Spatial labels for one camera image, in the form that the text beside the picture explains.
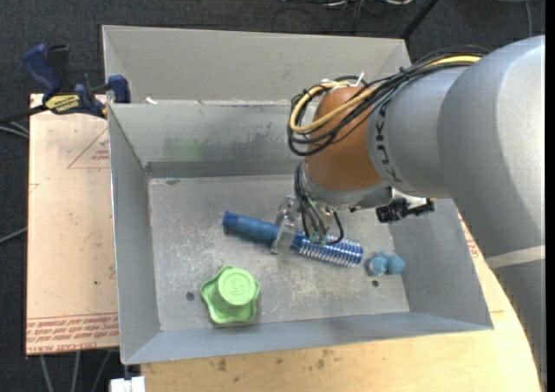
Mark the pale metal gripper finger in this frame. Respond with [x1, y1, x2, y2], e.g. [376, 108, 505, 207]
[278, 194, 302, 227]
[271, 219, 301, 256]

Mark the blue bottle brush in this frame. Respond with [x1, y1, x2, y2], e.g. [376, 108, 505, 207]
[221, 210, 364, 270]

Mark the green star-shaped cup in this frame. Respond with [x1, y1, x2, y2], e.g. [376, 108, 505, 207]
[199, 264, 262, 326]

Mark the small blue toy animal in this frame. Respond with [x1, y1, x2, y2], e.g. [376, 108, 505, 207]
[362, 251, 407, 278]

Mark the grey metal bin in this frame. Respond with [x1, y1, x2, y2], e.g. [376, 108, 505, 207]
[101, 24, 494, 366]

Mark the brown cardboard board red print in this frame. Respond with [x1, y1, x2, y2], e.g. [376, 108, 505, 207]
[25, 93, 121, 357]

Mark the black cylinder on white bracket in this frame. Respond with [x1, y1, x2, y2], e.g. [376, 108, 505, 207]
[375, 197, 436, 224]

